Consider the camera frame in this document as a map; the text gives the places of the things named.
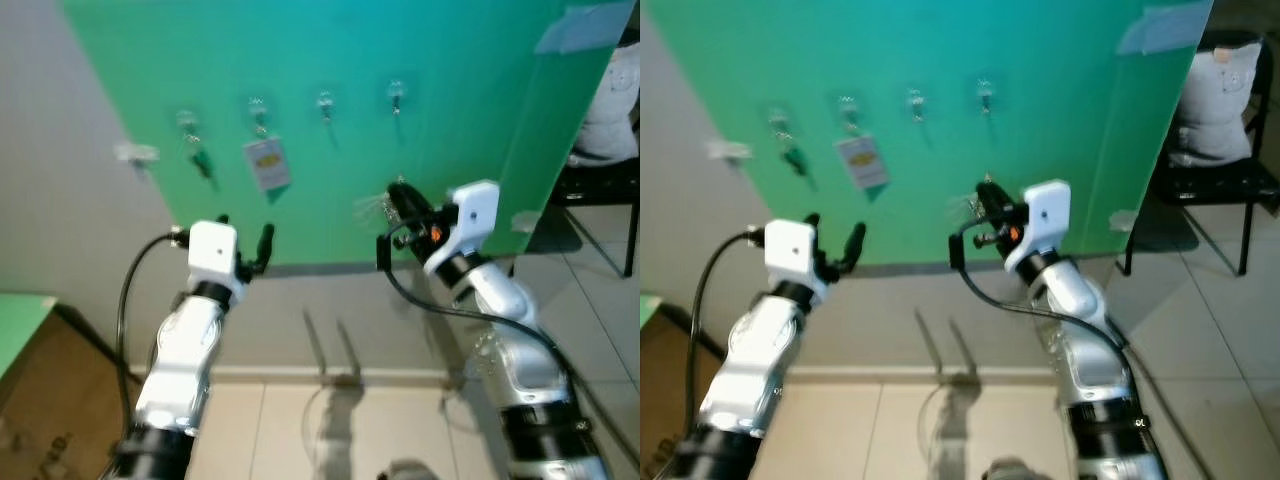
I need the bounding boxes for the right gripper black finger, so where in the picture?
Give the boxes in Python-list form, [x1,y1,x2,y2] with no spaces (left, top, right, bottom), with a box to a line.
[980,179,1019,219]
[386,186,427,229]
[974,186,1009,229]
[394,180,437,221]

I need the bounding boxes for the keys with green fob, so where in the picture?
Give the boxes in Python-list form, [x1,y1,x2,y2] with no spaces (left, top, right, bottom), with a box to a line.
[775,130,809,181]
[185,130,216,181]

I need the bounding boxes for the white card key tag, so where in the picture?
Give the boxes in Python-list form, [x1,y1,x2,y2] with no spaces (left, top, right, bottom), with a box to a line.
[834,125,889,193]
[243,125,293,193]

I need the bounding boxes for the green board with hooks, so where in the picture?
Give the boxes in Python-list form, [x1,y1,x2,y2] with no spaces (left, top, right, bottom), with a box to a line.
[650,0,1216,266]
[62,0,637,269]

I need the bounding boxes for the black chair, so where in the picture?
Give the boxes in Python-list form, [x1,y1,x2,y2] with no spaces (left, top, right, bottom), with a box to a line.
[555,30,641,279]
[1120,28,1280,279]

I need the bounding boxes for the white cushion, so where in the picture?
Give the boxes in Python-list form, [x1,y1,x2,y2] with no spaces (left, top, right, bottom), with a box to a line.
[1168,42,1263,166]
[572,42,641,163]

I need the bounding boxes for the brown cardboard box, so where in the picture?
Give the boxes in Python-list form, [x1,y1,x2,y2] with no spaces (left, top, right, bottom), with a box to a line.
[640,310,721,480]
[0,310,136,480]

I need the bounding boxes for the large clear tape piece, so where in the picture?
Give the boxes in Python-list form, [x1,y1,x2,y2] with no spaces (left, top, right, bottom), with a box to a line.
[1115,3,1216,56]
[533,3,637,55]

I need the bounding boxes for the silver robot leg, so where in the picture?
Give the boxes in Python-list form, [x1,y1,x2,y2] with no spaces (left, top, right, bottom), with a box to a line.
[985,458,1046,480]
[378,460,441,480]

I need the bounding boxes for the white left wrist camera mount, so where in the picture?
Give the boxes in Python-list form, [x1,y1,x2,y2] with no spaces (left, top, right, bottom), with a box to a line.
[763,220,819,296]
[186,221,241,291]

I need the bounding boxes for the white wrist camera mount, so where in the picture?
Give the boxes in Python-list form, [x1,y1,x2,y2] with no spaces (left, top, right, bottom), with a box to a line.
[1003,179,1073,273]
[425,180,501,271]
[186,221,241,291]
[763,220,819,296]

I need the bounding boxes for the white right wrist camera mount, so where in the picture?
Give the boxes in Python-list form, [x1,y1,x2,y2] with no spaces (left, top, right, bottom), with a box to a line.
[425,180,501,271]
[1003,179,1073,273]

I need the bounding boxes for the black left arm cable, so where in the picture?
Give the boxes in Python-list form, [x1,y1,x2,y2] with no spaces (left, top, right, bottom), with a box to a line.
[690,228,771,451]
[115,228,193,441]

